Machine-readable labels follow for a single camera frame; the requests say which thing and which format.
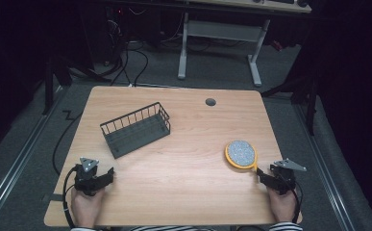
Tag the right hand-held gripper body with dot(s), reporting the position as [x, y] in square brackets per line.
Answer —
[283, 176]

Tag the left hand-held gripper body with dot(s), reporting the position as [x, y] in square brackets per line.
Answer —
[86, 179]

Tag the yellow round scrubber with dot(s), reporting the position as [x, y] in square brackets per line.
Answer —
[240, 154]

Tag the person's left hand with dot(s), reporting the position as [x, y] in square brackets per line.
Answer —
[86, 208]

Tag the person's right hand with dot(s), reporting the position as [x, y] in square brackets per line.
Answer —
[282, 205]

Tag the person's striped sleeve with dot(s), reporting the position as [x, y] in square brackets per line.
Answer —
[84, 229]
[285, 226]

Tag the black metal stand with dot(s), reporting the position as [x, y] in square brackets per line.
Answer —
[58, 77]
[302, 93]

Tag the white-legged desk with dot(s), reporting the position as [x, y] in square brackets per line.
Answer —
[231, 32]

